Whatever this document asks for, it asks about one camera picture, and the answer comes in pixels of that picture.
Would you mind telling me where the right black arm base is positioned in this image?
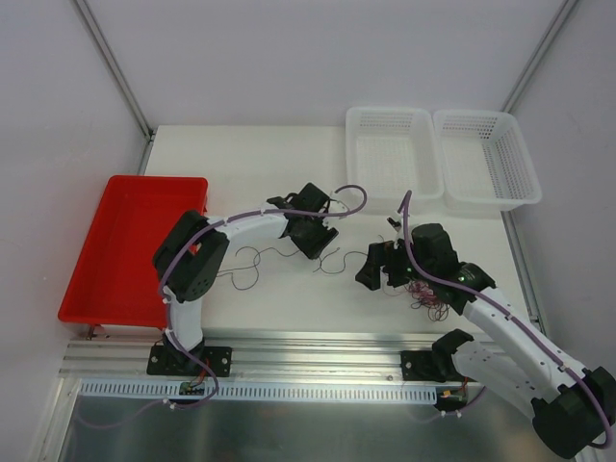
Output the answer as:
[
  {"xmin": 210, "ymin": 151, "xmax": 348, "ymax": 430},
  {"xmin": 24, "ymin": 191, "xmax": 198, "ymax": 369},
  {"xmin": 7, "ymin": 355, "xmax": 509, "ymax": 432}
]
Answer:
[{"xmin": 400, "ymin": 350, "xmax": 443, "ymax": 382}]

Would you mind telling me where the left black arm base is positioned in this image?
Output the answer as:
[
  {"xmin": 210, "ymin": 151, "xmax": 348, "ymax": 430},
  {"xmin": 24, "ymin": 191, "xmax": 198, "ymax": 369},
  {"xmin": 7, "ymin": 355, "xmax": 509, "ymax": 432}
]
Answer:
[{"xmin": 146, "ymin": 344, "xmax": 233, "ymax": 377}]

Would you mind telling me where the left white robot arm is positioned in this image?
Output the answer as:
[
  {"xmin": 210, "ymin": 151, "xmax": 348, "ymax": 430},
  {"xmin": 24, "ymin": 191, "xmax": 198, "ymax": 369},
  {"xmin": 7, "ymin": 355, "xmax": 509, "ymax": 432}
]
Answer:
[{"xmin": 152, "ymin": 183, "xmax": 349, "ymax": 375}]

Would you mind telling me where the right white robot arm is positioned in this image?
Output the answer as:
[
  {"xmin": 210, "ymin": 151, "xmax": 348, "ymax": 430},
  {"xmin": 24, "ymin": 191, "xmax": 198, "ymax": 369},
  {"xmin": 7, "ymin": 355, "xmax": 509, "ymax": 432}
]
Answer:
[{"xmin": 355, "ymin": 218, "xmax": 615, "ymax": 459}]

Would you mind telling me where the right white plastic basket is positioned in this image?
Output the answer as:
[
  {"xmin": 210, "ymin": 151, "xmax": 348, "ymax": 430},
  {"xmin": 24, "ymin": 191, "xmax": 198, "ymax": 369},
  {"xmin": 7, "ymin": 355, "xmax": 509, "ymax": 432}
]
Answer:
[{"xmin": 433, "ymin": 110, "xmax": 543, "ymax": 214}]

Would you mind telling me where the white plastic basket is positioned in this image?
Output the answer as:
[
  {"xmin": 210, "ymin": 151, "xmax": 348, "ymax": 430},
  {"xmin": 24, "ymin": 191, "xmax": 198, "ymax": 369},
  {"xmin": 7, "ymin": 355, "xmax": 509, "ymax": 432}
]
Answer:
[
  {"xmin": 345, "ymin": 107, "xmax": 444, "ymax": 207},
  {"xmin": 433, "ymin": 110, "xmax": 543, "ymax": 214}
]

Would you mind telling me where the left white plastic basket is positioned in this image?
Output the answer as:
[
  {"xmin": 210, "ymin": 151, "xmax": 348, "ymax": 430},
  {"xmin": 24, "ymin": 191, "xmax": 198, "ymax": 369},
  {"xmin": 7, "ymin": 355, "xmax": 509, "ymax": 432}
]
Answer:
[{"xmin": 345, "ymin": 107, "xmax": 444, "ymax": 207}]

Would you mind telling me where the red plastic tray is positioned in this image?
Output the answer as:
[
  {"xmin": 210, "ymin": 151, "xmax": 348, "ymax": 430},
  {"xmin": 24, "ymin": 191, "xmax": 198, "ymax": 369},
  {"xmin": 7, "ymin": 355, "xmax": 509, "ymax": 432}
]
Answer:
[{"xmin": 58, "ymin": 175, "xmax": 208, "ymax": 328}]

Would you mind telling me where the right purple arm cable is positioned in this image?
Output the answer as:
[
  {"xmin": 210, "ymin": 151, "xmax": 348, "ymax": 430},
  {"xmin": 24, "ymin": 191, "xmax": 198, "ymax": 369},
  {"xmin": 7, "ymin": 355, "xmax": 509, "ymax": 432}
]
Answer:
[{"xmin": 398, "ymin": 190, "xmax": 616, "ymax": 451}]

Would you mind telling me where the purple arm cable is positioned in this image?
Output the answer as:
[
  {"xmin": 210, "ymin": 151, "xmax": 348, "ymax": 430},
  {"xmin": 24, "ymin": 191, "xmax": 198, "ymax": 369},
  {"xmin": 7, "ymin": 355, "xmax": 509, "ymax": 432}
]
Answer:
[
  {"xmin": 156, "ymin": 185, "xmax": 368, "ymax": 415},
  {"xmin": 398, "ymin": 190, "xmax": 616, "ymax": 451}
]

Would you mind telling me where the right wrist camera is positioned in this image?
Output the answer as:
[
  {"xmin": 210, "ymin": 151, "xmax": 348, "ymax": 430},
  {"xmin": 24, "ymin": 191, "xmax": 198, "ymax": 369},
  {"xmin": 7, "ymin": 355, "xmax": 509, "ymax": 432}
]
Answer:
[{"xmin": 387, "ymin": 216, "xmax": 404, "ymax": 242}]

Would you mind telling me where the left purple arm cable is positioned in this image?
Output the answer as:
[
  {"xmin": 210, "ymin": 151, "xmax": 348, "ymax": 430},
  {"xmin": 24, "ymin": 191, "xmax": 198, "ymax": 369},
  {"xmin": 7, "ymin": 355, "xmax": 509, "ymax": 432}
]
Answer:
[{"xmin": 156, "ymin": 185, "xmax": 368, "ymax": 415}]

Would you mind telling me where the white slotted cable duct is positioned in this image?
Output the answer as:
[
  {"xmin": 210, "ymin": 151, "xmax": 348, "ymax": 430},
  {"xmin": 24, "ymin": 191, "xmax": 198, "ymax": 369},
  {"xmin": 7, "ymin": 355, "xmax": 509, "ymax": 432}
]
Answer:
[{"xmin": 80, "ymin": 378, "xmax": 437, "ymax": 405}]

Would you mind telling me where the aluminium table rail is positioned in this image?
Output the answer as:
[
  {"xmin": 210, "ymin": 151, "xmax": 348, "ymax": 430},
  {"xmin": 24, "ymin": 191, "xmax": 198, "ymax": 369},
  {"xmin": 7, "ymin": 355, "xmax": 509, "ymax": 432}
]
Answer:
[{"xmin": 59, "ymin": 328, "xmax": 441, "ymax": 384}]

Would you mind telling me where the left aluminium frame post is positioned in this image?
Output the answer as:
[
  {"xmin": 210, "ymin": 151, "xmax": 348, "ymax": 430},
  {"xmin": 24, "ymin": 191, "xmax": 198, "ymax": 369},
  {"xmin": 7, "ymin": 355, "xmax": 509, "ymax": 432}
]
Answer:
[{"xmin": 71, "ymin": 0, "xmax": 155, "ymax": 141}]

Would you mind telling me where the aluminium frame post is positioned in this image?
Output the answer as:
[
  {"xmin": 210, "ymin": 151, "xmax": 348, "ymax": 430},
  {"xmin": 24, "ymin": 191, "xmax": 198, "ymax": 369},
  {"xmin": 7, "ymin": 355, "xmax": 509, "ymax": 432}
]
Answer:
[
  {"xmin": 500, "ymin": 0, "xmax": 582, "ymax": 114},
  {"xmin": 71, "ymin": 0, "xmax": 155, "ymax": 141}
]

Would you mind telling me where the right aluminium frame post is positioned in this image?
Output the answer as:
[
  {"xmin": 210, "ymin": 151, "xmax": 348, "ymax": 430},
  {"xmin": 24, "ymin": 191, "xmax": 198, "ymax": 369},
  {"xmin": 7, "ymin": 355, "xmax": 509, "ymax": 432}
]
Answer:
[{"xmin": 500, "ymin": 0, "xmax": 582, "ymax": 114}]

